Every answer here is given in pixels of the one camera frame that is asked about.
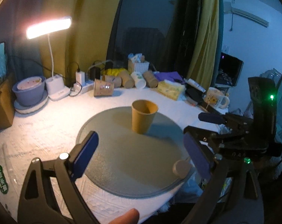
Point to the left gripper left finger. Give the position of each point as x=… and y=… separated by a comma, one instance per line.
x=38, y=204

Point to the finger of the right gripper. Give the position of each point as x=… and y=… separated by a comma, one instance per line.
x=226, y=119
x=237, y=138

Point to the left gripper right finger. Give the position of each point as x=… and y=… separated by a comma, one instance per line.
x=210, y=168

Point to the plain brown paper cup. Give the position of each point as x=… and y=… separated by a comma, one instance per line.
x=143, y=113

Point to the brown paper cup right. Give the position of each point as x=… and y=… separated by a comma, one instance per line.
x=151, y=80

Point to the white green-print paper cup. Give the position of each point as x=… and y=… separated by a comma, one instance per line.
x=139, y=80

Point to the brown paper cup middle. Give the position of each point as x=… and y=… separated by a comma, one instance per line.
x=127, y=80

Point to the patterned brown paper cup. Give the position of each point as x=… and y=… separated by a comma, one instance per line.
x=103, y=88

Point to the patterned paper cup behind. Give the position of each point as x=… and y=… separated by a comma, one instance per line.
x=116, y=80

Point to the left hand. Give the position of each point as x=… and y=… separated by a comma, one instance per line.
x=130, y=217

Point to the white cartoon mug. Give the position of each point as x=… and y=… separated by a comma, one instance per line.
x=216, y=98

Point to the small beige bottle cap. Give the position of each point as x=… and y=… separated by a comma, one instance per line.
x=181, y=168

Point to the black box on table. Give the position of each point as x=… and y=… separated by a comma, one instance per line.
x=194, y=94

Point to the black monitor screen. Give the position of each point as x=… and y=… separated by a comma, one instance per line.
x=229, y=70

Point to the white tube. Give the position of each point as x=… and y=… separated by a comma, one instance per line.
x=196, y=85

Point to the yellow curtain right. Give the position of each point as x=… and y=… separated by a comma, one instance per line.
x=202, y=63

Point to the yellow curtain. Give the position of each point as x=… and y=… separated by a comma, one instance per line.
x=202, y=63
x=85, y=42

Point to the purple cloth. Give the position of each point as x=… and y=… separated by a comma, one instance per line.
x=174, y=77

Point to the round grey placemat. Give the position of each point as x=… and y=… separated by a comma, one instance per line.
x=131, y=165

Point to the brown cardboard box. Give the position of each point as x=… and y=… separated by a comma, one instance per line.
x=7, y=99

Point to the white plastic basket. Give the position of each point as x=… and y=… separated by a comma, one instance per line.
x=138, y=67

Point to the purple bowl with dish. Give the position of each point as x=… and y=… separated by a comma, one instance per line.
x=32, y=94

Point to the white LED desk lamp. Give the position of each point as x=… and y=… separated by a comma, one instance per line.
x=55, y=84

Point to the white power strip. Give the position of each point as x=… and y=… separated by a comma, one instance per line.
x=78, y=89

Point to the white phone charger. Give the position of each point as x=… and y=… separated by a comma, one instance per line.
x=80, y=77

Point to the yellow plastic bag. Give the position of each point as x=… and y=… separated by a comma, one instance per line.
x=113, y=71

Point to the black power adapter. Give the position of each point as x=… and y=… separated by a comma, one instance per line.
x=94, y=73

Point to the yellow curtain left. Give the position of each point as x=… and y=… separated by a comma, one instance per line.
x=85, y=42

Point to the wall air conditioner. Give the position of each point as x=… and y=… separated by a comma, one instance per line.
x=229, y=9

